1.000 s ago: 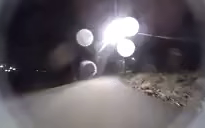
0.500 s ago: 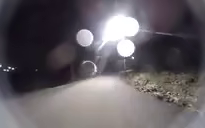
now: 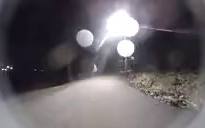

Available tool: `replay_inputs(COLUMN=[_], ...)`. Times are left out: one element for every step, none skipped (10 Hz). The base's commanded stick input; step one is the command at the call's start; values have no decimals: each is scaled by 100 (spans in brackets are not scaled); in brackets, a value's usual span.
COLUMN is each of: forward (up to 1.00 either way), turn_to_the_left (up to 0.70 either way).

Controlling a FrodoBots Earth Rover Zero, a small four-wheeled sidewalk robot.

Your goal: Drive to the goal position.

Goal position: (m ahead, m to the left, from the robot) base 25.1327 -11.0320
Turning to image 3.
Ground grey paved path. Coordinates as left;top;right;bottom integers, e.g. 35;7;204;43
9;74;204;128

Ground leaf-strewn ground verge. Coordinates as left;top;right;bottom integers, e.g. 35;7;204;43
124;70;204;111

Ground street lamp pole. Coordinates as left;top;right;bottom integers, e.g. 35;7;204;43
106;9;140;75

